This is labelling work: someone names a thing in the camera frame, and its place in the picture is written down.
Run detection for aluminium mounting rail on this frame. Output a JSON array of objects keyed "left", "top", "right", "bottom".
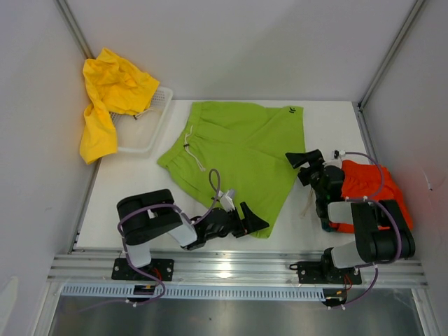
[{"left": 47, "top": 250, "right": 428, "bottom": 289}]

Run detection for white plastic basket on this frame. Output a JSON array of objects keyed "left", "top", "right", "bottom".
[{"left": 111, "top": 86, "right": 173, "bottom": 155}]

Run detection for right aluminium frame post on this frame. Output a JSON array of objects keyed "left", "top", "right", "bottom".
[{"left": 357, "top": 0, "right": 428, "bottom": 113}]

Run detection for lime green shorts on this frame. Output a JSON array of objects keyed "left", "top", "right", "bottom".
[{"left": 157, "top": 101, "right": 306, "bottom": 239}]

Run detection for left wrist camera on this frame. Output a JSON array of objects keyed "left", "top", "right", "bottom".
[{"left": 213, "top": 189, "right": 236, "bottom": 212}]

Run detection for left aluminium frame post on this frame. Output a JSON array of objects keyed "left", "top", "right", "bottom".
[{"left": 54, "top": 0, "right": 94, "bottom": 59}]

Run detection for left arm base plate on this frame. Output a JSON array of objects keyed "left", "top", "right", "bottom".
[{"left": 111, "top": 258, "right": 174, "bottom": 281}]

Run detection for slotted cable duct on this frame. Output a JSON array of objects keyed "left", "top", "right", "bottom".
[{"left": 61, "top": 283, "right": 326, "bottom": 302}]

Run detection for yellow shorts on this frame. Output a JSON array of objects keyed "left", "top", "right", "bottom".
[{"left": 79, "top": 48, "right": 160, "bottom": 165}]

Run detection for teal green shorts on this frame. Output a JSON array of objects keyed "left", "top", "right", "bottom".
[{"left": 300, "top": 189, "right": 335, "bottom": 232}]

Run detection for orange shorts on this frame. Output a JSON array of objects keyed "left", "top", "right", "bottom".
[{"left": 327, "top": 160, "right": 414, "bottom": 234}]

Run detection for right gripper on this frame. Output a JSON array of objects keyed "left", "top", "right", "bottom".
[{"left": 286, "top": 149, "right": 327, "bottom": 198}]

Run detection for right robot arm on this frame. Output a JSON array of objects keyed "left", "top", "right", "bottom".
[{"left": 286, "top": 150, "right": 415, "bottom": 284}]

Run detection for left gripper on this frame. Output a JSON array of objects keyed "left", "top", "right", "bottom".
[{"left": 205, "top": 202, "right": 269, "bottom": 241}]

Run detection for aluminium frame post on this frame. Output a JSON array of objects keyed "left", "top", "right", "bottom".
[
  {"left": 54, "top": 0, "right": 94, "bottom": 59},
  {"left": 357, "top": 0, "right": 428, "bottom": 113}
]

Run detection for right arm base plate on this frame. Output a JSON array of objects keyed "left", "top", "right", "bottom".
[{"left": 297, "top": 261, "right": 362, "bottom": 285}]

